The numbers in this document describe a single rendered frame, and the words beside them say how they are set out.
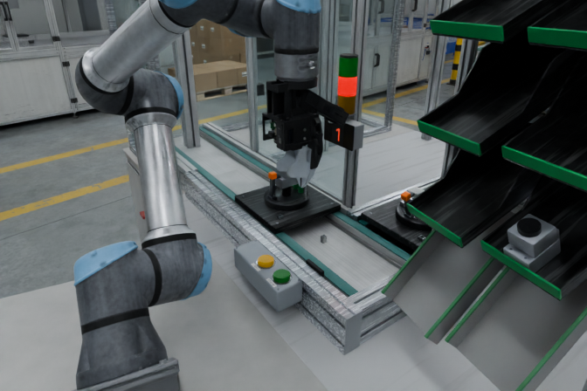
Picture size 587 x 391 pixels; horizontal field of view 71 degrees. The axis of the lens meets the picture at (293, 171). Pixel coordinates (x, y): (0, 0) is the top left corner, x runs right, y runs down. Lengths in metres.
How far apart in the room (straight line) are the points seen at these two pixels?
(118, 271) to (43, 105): 5.35
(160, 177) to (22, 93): 5.15
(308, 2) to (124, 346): 0.63
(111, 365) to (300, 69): 0.57
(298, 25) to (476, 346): 0.62
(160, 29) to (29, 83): 5.33
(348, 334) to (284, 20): 0.63
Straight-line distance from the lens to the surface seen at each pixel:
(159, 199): 0.92
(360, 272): 1.08
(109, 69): 0.87
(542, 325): 0.81
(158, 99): 0.99
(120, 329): 0.81
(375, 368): 0.95
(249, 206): 1.25
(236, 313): 1.05
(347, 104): 1.12
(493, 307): 0.84
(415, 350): 1.00
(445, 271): 0.87
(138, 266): 0.84
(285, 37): 0.68
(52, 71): 6.08
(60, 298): 1.23
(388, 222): 1.20
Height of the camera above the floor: 1.57
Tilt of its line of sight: 24 degrees down
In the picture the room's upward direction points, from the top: straight up
